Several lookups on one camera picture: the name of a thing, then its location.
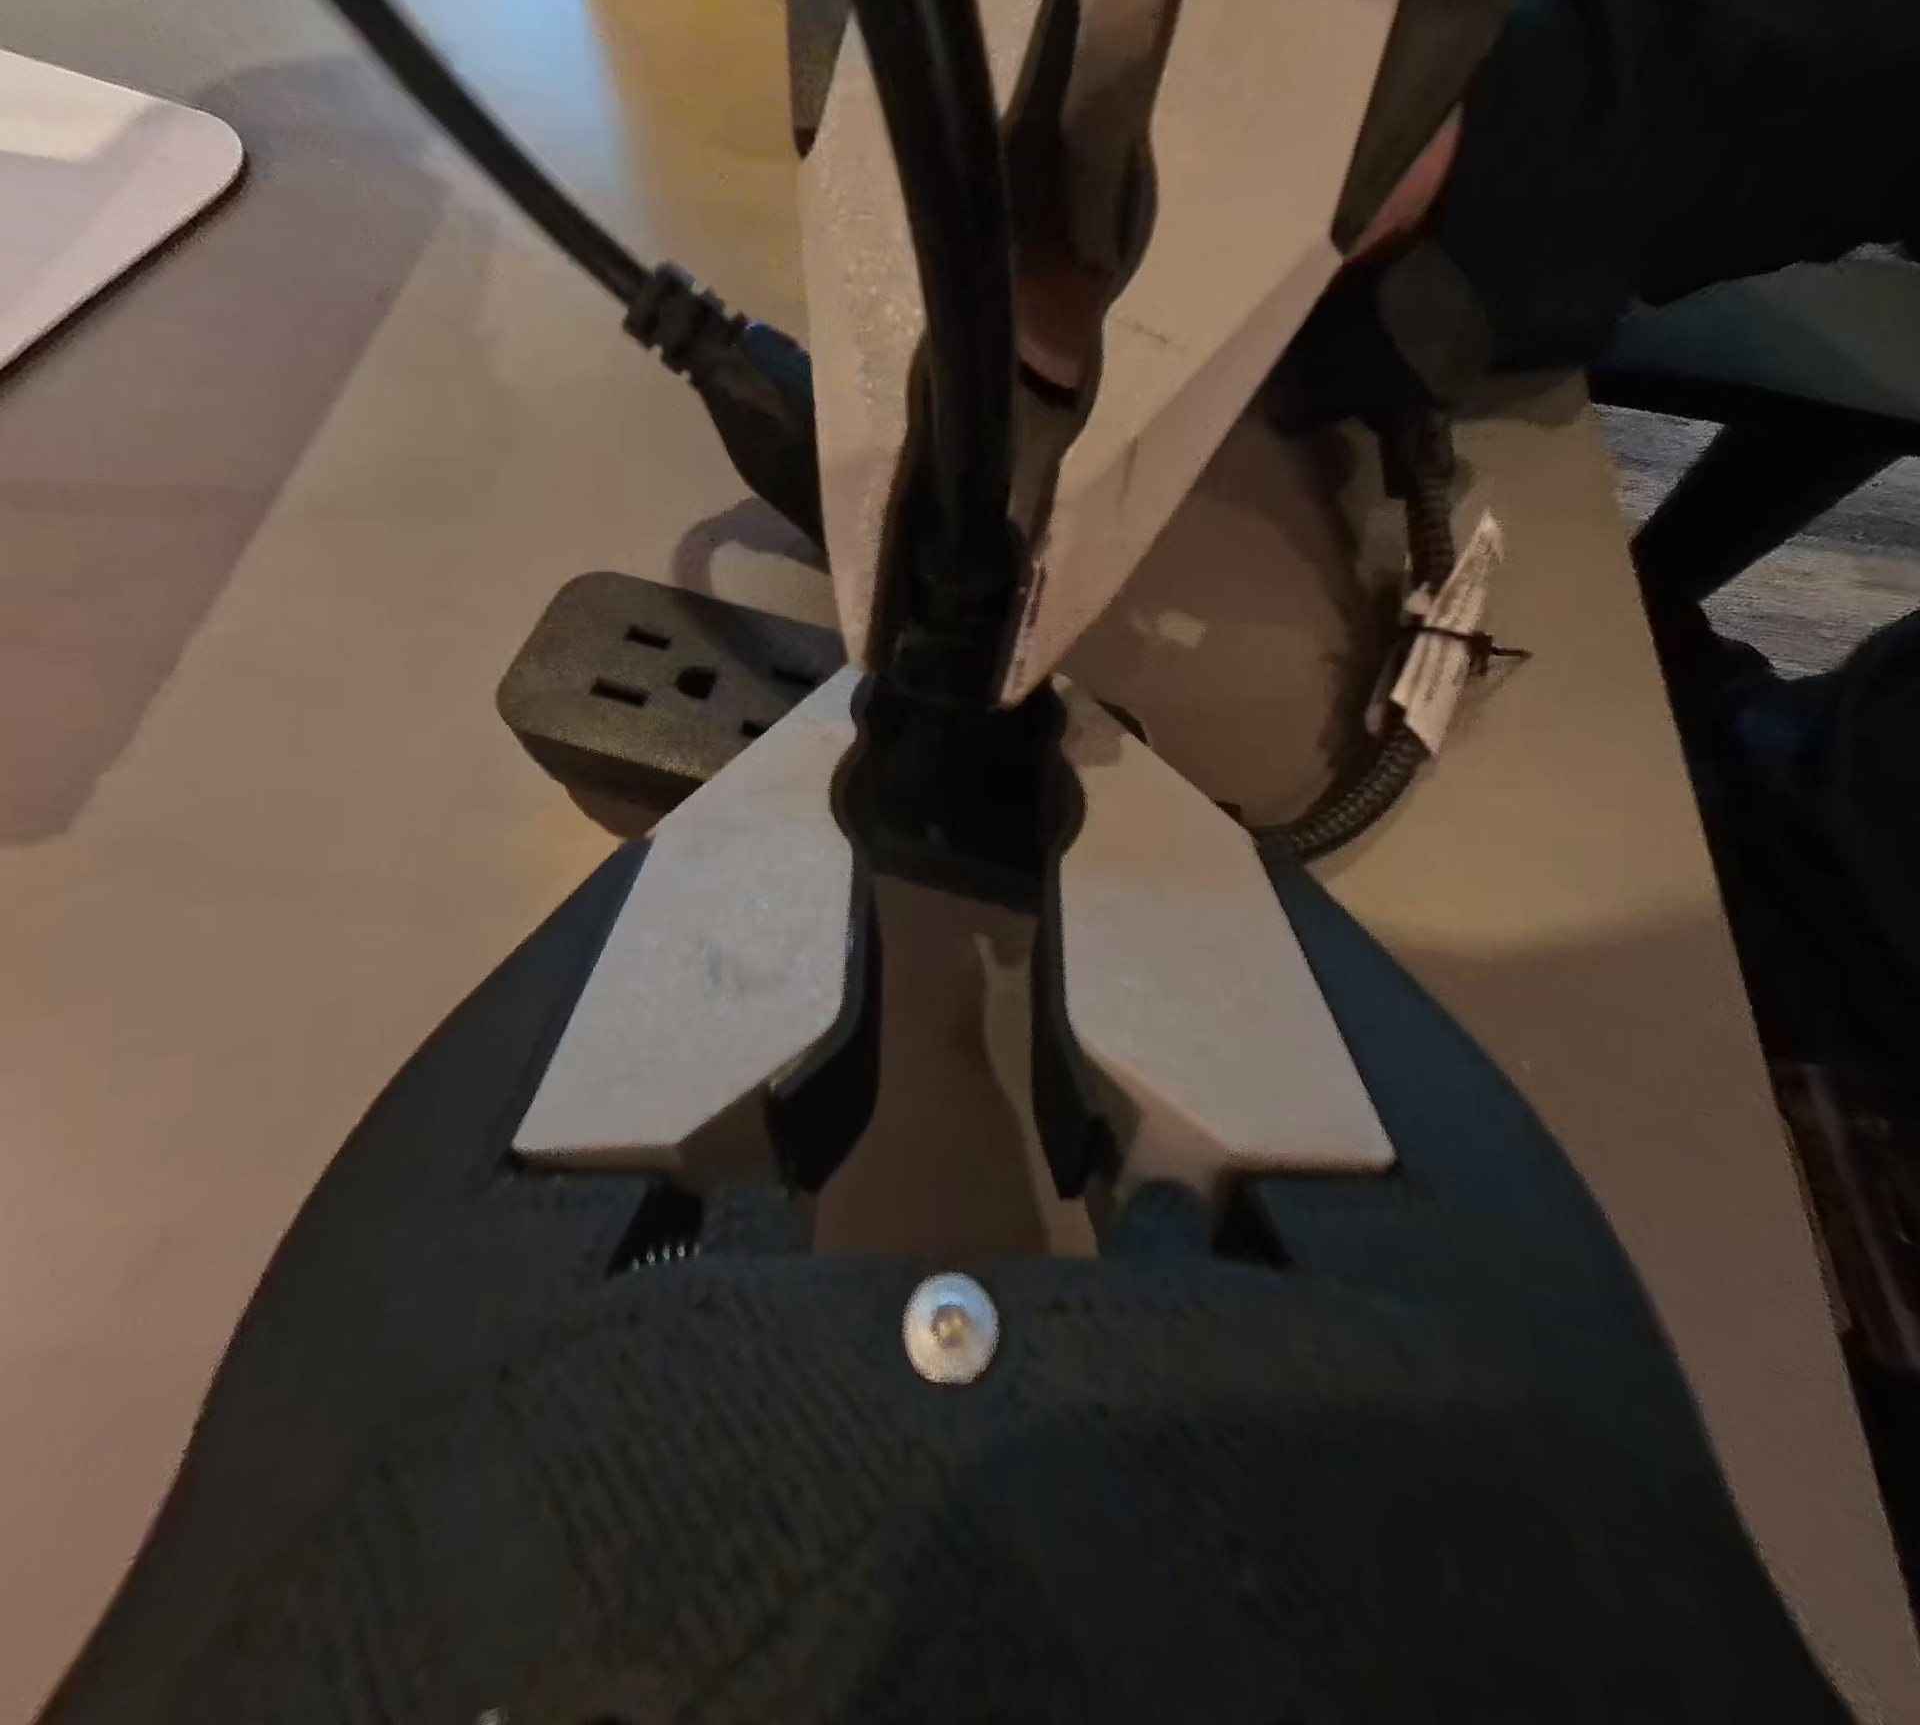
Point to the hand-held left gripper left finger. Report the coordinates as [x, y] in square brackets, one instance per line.
[705, 991]

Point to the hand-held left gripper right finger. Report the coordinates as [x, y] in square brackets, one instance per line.
[1216, 991]

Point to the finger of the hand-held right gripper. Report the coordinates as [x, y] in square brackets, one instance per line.
[855, 330]
[1262, 135]

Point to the black power strip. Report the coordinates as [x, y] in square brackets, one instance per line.
[645, 722]

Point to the person's right forearm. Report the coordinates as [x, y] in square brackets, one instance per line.
[1679, 74]

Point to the person's right hand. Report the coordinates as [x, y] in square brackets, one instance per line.
[1410, 188]

